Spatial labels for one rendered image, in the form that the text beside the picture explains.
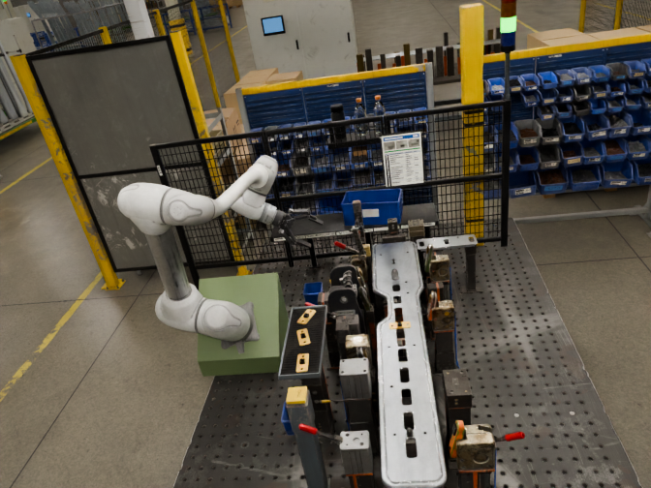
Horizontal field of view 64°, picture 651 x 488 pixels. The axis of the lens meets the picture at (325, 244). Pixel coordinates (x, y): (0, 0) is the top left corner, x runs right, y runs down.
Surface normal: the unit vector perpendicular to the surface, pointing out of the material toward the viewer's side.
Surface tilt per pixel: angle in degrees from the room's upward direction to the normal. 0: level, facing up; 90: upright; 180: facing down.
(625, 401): 0
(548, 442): 0
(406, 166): 90
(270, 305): 44
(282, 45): 90
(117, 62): 89
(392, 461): 0
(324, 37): 90
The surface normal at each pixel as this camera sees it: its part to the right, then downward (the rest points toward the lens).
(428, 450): -0.15, -0.86
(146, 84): -0.09, 0.49
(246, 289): -0.16, -0.26
